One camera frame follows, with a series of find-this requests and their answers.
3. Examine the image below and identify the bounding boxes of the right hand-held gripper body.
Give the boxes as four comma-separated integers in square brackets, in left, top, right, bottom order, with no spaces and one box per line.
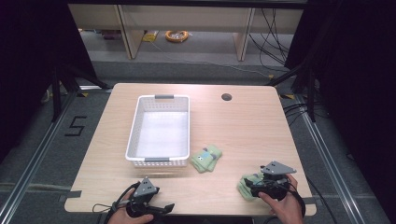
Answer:
[251,161,298,201]

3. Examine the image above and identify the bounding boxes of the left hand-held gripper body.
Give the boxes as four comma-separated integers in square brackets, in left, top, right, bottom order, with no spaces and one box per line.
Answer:
[125,176,162,218]

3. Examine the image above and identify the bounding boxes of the green sock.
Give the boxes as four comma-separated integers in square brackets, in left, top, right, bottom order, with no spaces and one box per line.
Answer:
[237,173,265,201]
[190,144,223,174]

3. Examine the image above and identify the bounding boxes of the white plastic basket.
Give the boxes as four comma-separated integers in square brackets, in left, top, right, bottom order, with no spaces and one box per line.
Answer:
[124,94,191,168]

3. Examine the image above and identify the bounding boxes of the person's left hand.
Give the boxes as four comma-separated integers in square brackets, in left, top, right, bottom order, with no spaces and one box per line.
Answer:
[106,188,155,224]

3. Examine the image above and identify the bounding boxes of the person's right hand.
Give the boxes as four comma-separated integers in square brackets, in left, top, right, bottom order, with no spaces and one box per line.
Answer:
[258,173,305,224]

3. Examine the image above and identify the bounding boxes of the black metal stand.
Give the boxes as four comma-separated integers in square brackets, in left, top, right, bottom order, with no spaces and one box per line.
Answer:
[50,63,111,122]
[266,59,318,123]

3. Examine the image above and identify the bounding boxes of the black curtain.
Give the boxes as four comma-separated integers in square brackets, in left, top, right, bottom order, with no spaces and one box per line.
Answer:
[284,0,396,218]
[0,0,97,162]

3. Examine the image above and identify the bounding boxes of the yellow packet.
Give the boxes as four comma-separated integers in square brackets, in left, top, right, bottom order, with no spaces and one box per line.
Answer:
[142,30,160,43]

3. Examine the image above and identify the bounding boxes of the light wooden shelf unit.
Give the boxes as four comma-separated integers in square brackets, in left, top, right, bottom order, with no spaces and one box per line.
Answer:
[68,3,304,62]

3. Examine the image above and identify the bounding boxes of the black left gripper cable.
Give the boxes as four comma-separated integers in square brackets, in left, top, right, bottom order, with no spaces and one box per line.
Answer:
[92,182,141,224]

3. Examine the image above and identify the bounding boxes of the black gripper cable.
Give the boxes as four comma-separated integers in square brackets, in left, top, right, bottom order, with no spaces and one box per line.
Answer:
[288,181,307,218]
[92,182,141,224]

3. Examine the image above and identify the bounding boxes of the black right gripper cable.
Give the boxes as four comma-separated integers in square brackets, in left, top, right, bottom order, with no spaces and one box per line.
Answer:
[288,181,307,218]

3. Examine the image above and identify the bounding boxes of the long black floor cable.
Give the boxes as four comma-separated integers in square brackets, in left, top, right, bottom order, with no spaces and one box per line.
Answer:
[305,176,339,224]

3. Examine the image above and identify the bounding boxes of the aluminium floor rail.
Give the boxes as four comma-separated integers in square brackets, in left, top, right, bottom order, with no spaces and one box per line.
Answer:
[0,90,79,224]
[294,94,359,224]

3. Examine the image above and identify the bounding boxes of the black floor cables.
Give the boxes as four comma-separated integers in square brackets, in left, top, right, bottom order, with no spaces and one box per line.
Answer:
[282,102,314,126]

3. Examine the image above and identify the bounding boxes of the thin white floor cable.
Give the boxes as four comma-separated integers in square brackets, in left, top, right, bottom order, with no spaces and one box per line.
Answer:
[151,41,273,77]

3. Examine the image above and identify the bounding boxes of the bundle of black cables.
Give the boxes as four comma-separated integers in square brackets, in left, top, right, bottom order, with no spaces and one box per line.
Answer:
[248,7,294,68]

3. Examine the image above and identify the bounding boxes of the orange cable coil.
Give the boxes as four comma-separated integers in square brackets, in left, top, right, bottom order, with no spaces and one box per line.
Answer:
[164,29,190,44]

